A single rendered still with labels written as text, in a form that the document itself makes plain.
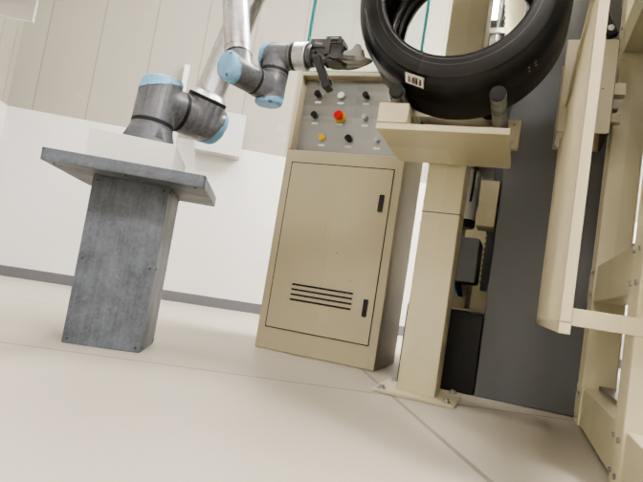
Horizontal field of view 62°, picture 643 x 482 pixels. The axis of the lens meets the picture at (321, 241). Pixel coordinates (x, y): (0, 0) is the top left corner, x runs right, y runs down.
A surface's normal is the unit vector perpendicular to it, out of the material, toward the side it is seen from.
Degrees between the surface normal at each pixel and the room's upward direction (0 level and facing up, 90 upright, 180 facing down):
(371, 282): 90
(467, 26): 90
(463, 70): 101
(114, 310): 90
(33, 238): 90
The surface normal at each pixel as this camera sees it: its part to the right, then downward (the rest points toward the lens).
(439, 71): -0.36, 0.06
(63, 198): 0.13, -0.06
